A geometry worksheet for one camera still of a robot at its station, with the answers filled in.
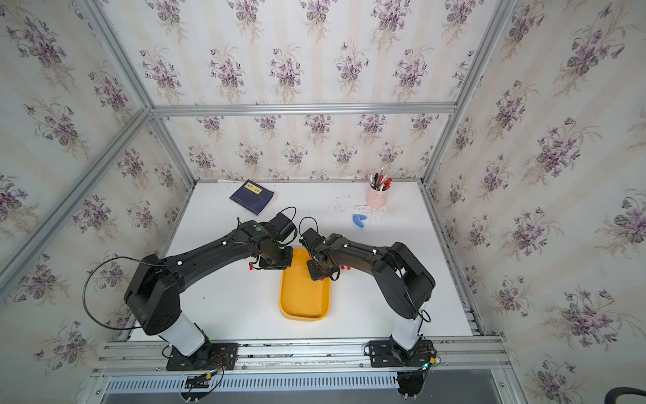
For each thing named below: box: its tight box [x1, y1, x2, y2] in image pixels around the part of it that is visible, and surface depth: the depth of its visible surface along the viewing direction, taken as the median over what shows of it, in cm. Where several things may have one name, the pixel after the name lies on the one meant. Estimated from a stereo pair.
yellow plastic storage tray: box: [279, 247, 332, 322], surface depth 84 cm
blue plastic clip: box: [352, 213, 367, 229], surface depth 107 cm
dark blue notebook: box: [228, 179, 275, 216], surface depth 116 cm
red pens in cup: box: [369, 166, 393, 192], surface depth 109 cm
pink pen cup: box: [365, 185, 392, 209], surface depth 107 cm
